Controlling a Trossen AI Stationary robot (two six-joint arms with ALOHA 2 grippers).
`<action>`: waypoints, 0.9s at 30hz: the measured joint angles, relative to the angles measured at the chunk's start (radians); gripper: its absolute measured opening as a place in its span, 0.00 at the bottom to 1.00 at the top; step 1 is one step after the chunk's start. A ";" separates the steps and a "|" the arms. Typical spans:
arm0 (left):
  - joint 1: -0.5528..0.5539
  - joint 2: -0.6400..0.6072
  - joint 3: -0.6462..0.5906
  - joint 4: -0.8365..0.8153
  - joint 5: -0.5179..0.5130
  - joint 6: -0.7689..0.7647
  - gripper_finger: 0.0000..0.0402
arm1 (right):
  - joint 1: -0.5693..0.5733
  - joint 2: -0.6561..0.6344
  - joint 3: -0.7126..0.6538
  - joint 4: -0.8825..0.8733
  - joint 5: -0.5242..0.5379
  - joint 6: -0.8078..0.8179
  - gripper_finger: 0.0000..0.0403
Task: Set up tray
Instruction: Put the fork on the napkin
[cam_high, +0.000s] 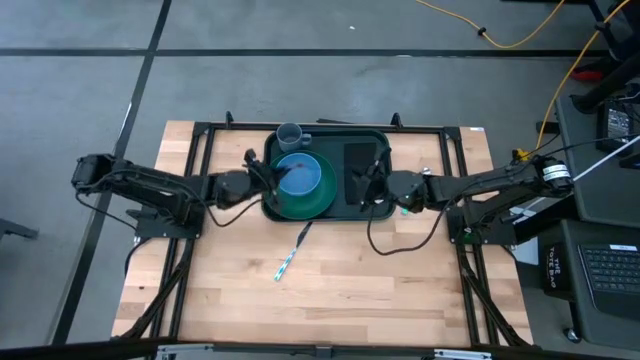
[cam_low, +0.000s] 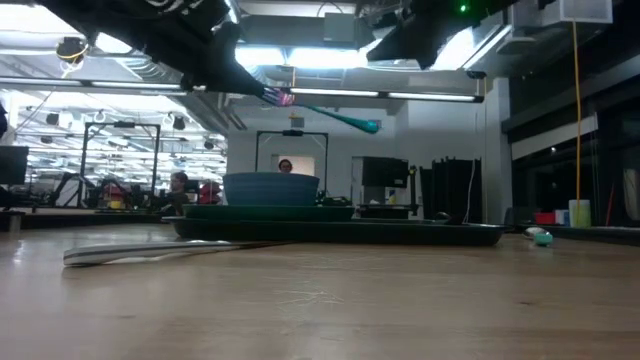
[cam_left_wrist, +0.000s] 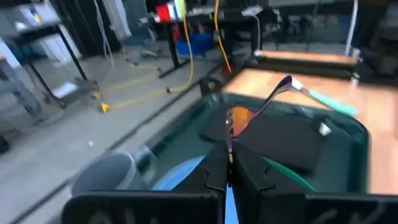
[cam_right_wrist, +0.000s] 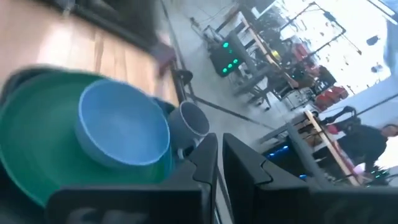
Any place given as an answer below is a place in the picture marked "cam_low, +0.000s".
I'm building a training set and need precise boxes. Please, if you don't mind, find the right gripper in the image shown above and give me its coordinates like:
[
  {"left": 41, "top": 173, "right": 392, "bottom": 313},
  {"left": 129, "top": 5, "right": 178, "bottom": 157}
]
[{"left": 367, "top": 12, "right": 466, "bottom": 70}]

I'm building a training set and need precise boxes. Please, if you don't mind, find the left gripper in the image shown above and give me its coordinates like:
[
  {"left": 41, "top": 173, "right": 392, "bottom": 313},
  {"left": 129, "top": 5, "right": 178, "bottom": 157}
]
[{"left": 124, "top": 0, "right": 281, "bottom": 106}]

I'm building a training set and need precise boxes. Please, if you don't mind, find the iridescent fork with teal handle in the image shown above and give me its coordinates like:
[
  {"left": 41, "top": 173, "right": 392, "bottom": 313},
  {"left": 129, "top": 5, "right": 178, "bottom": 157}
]
[{"left": 262, "top": 87, "right": 381, "bottom": 135}]

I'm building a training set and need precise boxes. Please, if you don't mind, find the blue bowl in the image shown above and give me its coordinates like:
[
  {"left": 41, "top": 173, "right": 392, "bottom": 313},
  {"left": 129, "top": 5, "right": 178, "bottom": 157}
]
[{"left": 223, "top": 172, "right": 321, "bottom": 207}]

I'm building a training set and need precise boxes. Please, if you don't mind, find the green plate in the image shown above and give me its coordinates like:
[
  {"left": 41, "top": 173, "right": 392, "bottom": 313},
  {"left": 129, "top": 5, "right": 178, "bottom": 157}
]
[{"left": 182, "top": 203, "right": 356, "bottom": 224}]

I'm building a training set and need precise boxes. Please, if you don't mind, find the knife with teal patterned handle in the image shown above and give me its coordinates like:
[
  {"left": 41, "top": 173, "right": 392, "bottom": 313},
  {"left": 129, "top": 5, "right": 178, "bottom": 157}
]
[{"left": 63, "top": 239, "right": 292, "bottom": 268}]

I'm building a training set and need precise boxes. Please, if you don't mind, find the silver spoon with teal handle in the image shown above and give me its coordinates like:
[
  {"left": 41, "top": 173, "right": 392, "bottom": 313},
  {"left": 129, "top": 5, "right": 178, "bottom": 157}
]
[{"left": 521, "top": 225, "right": 555, "bottom": 248}]

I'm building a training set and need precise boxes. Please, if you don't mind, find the dark green plastic tray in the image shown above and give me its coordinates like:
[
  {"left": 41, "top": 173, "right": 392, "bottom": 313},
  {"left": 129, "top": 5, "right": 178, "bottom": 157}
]
[{"left": 163, "top": 214, "right": 512, "bottom": 248}]

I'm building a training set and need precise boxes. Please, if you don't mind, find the long linear light fixture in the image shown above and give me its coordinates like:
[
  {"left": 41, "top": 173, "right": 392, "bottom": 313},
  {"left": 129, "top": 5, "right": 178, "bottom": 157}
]
[{"left": 0, "top": 77, "right": 485, "bottom": 104}]

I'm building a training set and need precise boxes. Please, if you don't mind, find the red background object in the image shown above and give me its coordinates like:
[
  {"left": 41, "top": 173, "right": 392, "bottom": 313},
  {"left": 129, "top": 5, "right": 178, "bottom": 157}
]
[{"left": 198, "top": 180, "right": 223, "bottom": 206}]

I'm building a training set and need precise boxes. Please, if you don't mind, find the black monitor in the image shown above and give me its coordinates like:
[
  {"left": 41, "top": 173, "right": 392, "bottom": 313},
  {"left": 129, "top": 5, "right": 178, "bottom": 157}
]
[
  {"left": 361, "top": 155, "right": 410, "bottom": 189},
  {"left": 0, "top": 145, "right": 30, "bottom": 187}
]

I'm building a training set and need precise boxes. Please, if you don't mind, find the black curtain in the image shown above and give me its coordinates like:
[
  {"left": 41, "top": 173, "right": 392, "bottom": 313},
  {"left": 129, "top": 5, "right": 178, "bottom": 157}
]
[{"left": 418, "top": 157, "right": 484, "bottom": 224}]

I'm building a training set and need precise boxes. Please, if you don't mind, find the black round hanging fixture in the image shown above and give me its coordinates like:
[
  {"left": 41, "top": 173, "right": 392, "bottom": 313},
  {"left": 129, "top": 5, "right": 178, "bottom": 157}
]
[{"left": 55, "top": 36, "right": 91, "bottom": 66}]

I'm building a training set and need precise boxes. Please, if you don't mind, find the white and green container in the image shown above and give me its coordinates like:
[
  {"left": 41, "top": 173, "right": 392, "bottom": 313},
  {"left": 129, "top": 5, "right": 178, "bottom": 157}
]
[{"left": 568, "top": 198, "right": 592, "bottom": 229}]

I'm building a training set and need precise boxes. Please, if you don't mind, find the black gantry frame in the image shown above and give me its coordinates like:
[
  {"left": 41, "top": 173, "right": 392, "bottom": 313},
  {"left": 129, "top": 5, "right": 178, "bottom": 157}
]
[
  {"left": 254, "top": 129, "right": 330, "bottom": 201},
  {"left": 80, "top": 120, "right": 162, "bottom": 209}
]

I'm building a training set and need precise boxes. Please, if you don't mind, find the yellow extension cable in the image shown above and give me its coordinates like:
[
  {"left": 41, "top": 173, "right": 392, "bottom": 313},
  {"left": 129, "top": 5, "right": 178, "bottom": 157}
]
[{"left": 572, "top": 19, "right": 584, "bottom": 201}]

